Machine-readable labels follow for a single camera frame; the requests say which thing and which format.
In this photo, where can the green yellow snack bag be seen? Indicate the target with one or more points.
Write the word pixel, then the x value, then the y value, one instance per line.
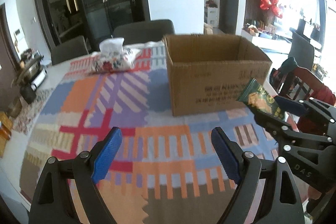
pixel 255 97

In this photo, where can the colourful patterned tablecloth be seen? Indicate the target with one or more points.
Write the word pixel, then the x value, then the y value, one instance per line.
pixel 166 170

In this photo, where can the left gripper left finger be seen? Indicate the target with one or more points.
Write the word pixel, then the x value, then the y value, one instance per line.
pixel 103 154

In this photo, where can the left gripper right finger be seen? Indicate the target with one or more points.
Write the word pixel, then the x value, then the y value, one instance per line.
pixel 229 154

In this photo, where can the white shelf unit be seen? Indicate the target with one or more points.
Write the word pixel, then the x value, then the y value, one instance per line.
pixel 211 16

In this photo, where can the white tv cabinet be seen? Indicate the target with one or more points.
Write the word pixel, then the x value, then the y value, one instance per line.
pixel 281 46

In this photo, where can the red wooden chair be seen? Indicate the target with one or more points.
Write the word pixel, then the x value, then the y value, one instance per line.
pixel 297 83

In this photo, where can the brown cardboard box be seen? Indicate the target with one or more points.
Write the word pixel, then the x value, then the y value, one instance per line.
pixel 207 73

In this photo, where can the red balloon decoration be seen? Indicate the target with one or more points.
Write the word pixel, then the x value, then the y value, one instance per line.
pixel 271 5

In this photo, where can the metal cooking pot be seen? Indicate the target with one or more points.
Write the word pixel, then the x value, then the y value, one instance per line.
pixel 30 75

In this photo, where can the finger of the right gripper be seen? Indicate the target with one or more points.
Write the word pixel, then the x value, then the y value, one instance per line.
pixel 291 106
pixel 271 123

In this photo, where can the floral tissue pack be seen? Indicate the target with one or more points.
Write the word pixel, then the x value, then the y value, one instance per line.
pixel 114 57

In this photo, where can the dark grey armchair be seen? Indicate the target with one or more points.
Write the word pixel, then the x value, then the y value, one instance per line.
pixel 302 51

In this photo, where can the grey dining chair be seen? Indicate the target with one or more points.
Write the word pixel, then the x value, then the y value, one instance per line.
pixel 145 31
pixel 68 50

